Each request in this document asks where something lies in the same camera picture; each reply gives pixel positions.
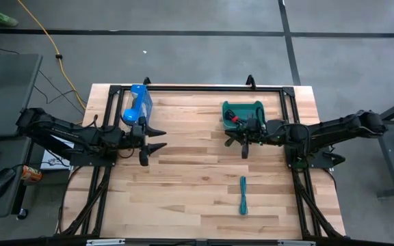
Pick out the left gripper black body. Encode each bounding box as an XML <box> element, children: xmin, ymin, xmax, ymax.
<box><xmin>128</xmin><ymin>116</ymin><xmax>150</xmax><ymax>167</ymax></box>

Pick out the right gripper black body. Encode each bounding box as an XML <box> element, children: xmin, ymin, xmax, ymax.
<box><xmin>240</xmin><ymin>117</ymin><xmax>270</xmax><ymax>160</ymax></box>

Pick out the teal plastic bin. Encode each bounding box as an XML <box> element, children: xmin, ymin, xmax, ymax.
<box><xmin>221</xmin><ymin>100</ymin><xmax>267</xmax><ymax>132</ymax></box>

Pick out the silver aluminium strip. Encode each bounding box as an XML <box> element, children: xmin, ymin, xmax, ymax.
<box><xmin>86</xmin><ymin>238</ymin><xmax>127</xmax><ymax>246</ymax></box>
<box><xmin>277</xmin><ymin>239</ymin><xmax>317</xmax><ymax>246</ymax></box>

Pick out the white printed paper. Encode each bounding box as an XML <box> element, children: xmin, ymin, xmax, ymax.
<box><xmin>40</xmin><ymin>134</ymin><xmax>76</xmax><ymax>171</ymax></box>

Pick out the orange drink can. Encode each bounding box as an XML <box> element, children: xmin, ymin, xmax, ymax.
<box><xmin>20</xmin><ymin>164</ymin><xmax>44</xmax><ymax>183</ymax></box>

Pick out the black computer mouse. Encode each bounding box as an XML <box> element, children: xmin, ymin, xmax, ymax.
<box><xmin>0</xmin><ymin>167</ymin><xmax>17</xmax><ymax>200</ymax></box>

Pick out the grey desk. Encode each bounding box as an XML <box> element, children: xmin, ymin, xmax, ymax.
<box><xmin>0</xmin><ymin>53</ymin><xmax>44</xmax><ymax>220</ymax></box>

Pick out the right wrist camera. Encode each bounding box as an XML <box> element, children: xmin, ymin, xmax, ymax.
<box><xmin>246</xmin><ymin>118</ymin><xmax>260</xmax><ymax>135</ymax></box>

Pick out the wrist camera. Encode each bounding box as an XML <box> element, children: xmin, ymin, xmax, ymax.
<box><xmin>131</xmin><ymin>124</ymin><xmax>144</xmax><ymax>140</ymax></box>
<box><xmin>246</xmin><ymin>118</ymin><xmax>260</xmax><ymax>135</ymax></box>

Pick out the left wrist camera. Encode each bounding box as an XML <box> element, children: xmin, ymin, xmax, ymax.
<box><xmin>131</xmin><ymin>124</ymin><xmax>144</xmax><ymax>140</ymax></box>

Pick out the black cable with red tie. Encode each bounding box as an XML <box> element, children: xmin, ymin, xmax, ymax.
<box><xmin>224</xmin><ymin>109</ymin><xmax>249</xmax><ymax>126</ymax></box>

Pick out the teal braided USB-C cable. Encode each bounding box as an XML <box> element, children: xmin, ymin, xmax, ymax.
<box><xmin>239</xmin><ymin>175</ymin><xmax>250</xmax><ymax>217</ymax></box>

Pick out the black aluminium table frame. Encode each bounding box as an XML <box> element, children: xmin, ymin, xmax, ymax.
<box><xmin>57</xmin><ymin>83</ymin><xmax>345</xmax><ymax>240</ymax></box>

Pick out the yellow extension cord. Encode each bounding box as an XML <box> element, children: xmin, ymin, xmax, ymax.
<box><xmin>16</xmin><ymin>0</ymin><xmax>88</xmax><ymax>111</ymax></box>

